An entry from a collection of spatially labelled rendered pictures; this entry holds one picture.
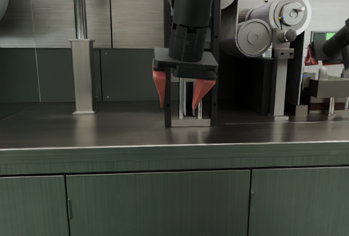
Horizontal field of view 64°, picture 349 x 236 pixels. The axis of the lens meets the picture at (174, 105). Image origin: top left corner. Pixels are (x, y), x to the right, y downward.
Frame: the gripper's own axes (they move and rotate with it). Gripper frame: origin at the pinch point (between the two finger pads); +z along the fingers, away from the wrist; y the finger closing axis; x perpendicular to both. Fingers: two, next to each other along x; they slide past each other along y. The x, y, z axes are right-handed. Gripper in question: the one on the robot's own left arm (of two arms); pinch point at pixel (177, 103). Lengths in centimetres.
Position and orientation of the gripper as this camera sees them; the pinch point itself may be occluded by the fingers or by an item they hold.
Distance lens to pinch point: 51.3
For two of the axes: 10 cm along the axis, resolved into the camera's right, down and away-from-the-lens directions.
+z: -1.2, 8.6, 4.9
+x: 0.9, 5.0, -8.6
